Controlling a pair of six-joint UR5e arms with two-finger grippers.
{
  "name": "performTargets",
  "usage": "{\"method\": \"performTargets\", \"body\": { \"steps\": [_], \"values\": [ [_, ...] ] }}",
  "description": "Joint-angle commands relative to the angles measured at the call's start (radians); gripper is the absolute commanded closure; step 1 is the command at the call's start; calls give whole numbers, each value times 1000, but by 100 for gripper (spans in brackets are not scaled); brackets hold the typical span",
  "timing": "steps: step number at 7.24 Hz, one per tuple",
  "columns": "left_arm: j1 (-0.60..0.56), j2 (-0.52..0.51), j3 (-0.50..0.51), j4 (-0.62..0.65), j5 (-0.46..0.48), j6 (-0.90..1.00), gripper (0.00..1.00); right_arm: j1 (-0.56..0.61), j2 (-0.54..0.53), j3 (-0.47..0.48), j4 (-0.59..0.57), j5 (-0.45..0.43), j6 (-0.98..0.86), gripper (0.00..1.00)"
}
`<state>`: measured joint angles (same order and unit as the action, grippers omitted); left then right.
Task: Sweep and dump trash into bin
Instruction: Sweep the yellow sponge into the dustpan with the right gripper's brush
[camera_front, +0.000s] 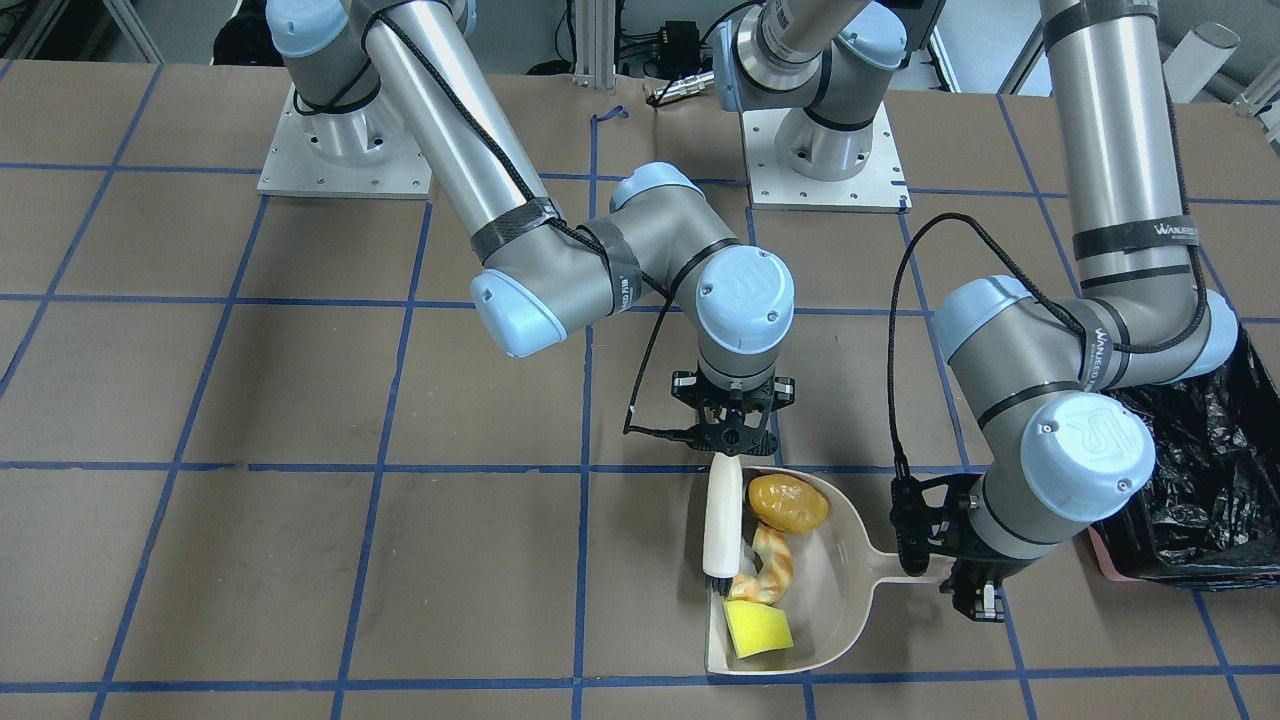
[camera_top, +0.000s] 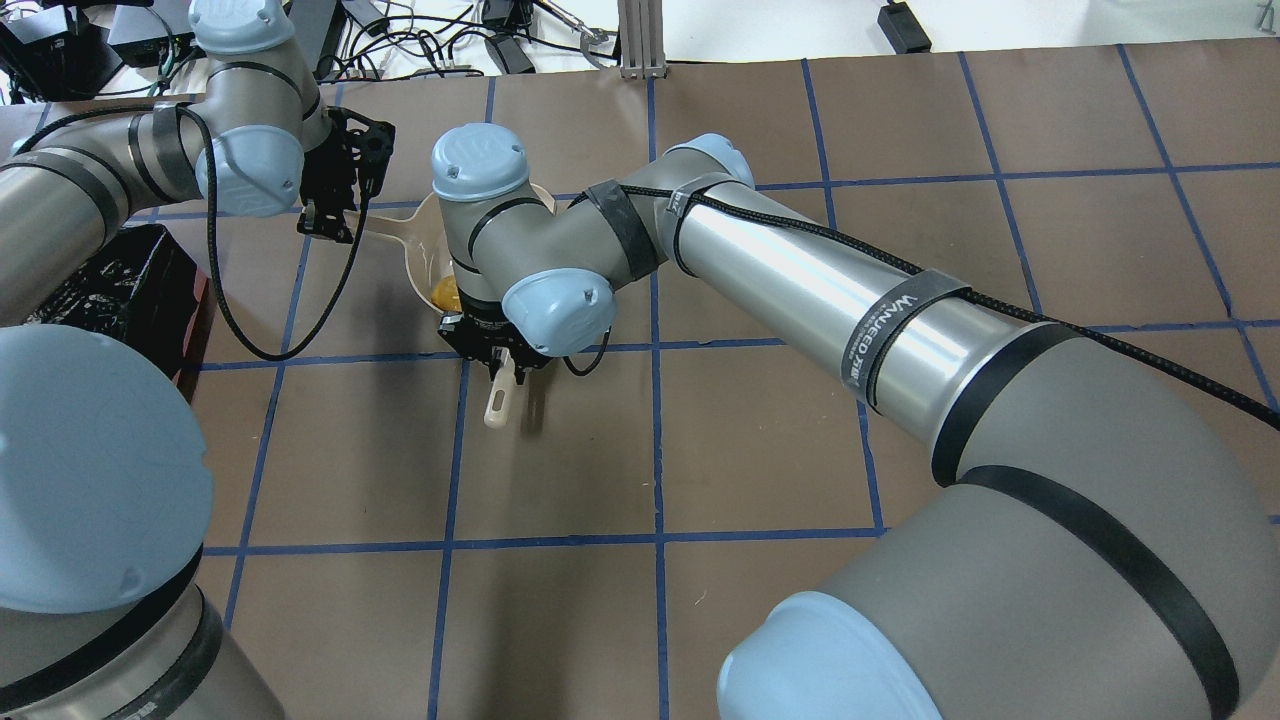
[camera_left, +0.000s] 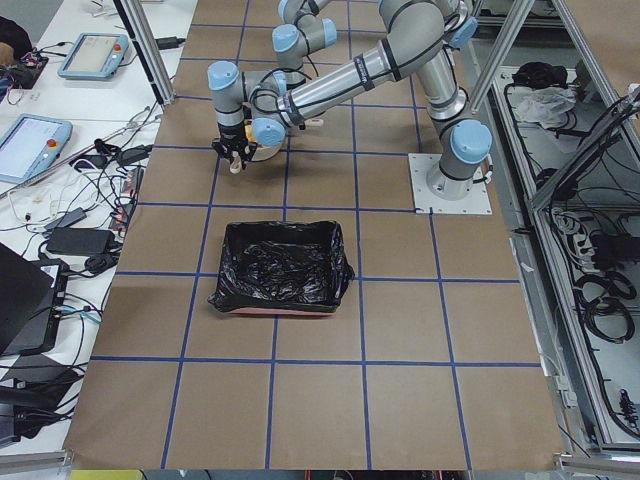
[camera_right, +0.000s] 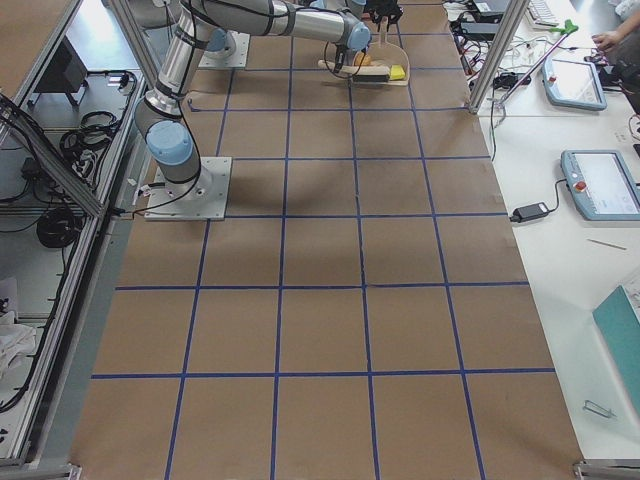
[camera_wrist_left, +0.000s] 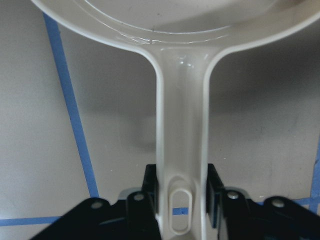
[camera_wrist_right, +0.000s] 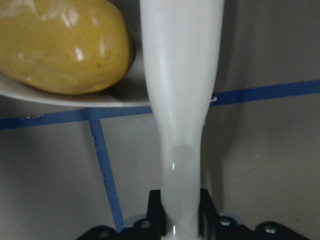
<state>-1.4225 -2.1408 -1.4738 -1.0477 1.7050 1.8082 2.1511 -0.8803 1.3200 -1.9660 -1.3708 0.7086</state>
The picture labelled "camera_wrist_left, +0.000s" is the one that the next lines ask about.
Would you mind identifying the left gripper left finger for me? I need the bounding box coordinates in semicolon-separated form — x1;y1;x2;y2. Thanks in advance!
33;164;162;240

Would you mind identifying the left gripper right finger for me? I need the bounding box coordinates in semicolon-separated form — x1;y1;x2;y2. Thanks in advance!
206;163;320;240

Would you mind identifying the beige plastic dustpan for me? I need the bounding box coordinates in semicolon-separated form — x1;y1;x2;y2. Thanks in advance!
34;0;320;240

